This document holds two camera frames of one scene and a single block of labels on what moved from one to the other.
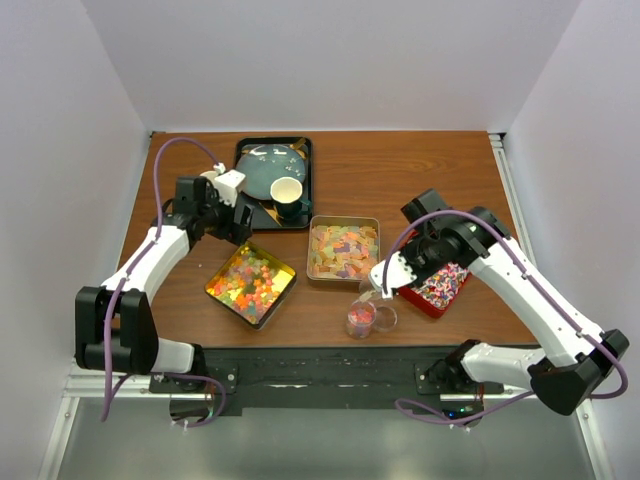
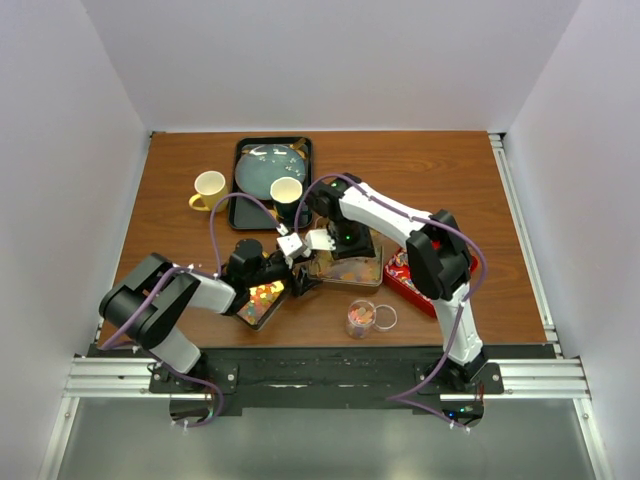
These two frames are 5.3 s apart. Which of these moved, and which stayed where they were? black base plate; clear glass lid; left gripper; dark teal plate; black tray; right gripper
Moved: left gripper; right gripper
Stayed: black tray; clear glass lid; black base plate; dark teal plate
